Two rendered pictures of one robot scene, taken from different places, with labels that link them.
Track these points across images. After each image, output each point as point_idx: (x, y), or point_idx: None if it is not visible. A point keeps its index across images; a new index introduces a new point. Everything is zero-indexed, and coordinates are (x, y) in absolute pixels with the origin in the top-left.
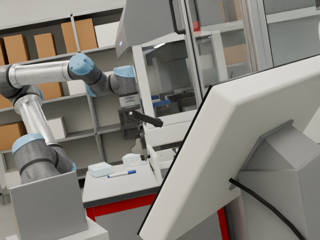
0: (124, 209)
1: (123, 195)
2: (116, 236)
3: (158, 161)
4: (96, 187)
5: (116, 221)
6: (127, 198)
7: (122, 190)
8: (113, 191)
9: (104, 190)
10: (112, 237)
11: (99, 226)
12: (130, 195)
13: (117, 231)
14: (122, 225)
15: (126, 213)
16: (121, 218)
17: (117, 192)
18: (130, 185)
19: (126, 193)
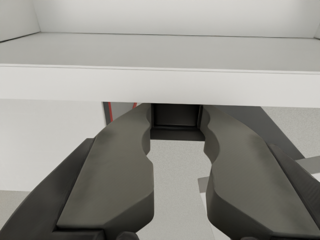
0: (111, 109)
1: (107, 123)
2: (123, 106)
3: (17, 4)
4: (9, 171)
5: (117, 116)
6: (109, 111)
7: (75, 126)
8: (70, 144)
9: (47, 160)
10: (123, 113)
11: (314, 175)
12: (106, 105)
13: (121, 108)
14: (118, 103)
15: (112, 102)
16: (115, 108)
17: (92, 136)
18: (42, 104)
19: (105, 117)
